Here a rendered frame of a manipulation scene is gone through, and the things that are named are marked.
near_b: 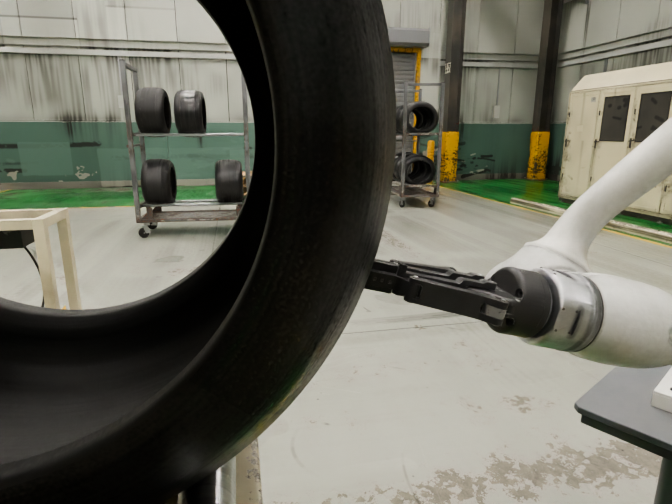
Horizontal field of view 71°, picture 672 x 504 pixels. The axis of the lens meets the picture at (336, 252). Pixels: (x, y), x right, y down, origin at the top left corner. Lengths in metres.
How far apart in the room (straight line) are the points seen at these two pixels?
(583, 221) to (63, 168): 11.53
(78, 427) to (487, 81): 12.81
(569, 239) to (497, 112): 12.39
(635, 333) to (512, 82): 12.90
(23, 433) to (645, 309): 0.64
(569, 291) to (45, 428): 0.54
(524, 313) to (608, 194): 0.29
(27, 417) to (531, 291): 0.52
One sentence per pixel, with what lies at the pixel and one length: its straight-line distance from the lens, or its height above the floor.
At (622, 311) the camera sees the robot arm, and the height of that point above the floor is 1.00.
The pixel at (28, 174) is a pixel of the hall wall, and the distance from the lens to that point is 12.17.
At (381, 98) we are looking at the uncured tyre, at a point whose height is 1.20.
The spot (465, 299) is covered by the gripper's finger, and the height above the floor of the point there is 1.02.
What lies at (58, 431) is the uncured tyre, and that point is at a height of 0.91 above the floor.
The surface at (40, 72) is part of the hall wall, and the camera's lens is 12.10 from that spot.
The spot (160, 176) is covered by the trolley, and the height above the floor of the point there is 0.70.
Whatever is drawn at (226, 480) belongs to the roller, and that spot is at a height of 0.92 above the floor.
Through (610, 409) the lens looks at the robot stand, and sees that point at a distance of 1.13.
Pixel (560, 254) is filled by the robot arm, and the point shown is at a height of 1.02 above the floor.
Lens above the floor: 1.18
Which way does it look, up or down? 14 degrees down
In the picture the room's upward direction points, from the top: straight up
